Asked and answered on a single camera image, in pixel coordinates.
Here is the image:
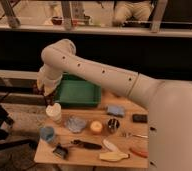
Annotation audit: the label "crumpled blue cloth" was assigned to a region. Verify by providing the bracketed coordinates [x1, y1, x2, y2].
[64, 116, 87, 133]

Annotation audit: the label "white plastic spoon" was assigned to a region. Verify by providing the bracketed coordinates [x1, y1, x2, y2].
[103, 139, 119, 152]

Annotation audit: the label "white paper cup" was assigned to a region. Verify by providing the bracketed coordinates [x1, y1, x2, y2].
[46, 103, 62, 123]

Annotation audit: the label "black chair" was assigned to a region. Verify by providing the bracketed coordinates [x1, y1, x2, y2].
[0, 92, 39, 160]

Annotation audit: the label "yellow banana toy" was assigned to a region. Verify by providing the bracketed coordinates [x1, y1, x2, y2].
[99, 151, 130, 162]

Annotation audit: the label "blue plastic cup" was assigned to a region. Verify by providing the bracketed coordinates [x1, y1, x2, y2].
[39, 126, 55, 144]

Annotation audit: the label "red bowl on shelf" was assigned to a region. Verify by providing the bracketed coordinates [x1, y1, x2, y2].
[51, 16, 62, 25]

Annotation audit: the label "dark purple grapes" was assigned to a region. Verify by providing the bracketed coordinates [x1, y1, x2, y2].
[45, 96, 54, 106]

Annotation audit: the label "black handled brush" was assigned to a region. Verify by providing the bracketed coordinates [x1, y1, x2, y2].
[71, 139, 102, 150]

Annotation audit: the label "person in background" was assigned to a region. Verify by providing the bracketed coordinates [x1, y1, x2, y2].
[112, 0, 153, 27]

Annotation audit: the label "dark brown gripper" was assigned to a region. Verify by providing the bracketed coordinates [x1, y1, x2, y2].
[31, 81, 56, 102]

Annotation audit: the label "metal cup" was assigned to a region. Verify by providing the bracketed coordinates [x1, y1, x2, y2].
[107, 118, 120, 133]

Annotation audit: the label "green plastic tray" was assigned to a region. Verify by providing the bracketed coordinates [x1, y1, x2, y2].
[54, 74, 101, 108]

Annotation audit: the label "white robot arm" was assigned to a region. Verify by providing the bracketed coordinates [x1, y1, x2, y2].
[37, 39, 192, 171]

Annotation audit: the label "black rectangular block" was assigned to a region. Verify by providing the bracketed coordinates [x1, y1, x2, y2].
[132, 114, 148, 123]

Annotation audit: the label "blue sponge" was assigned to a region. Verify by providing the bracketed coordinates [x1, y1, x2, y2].
[107, 105, 125, 117]

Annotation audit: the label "black binder clip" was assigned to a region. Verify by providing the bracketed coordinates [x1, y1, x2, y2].
[53, 144, 69, 159]

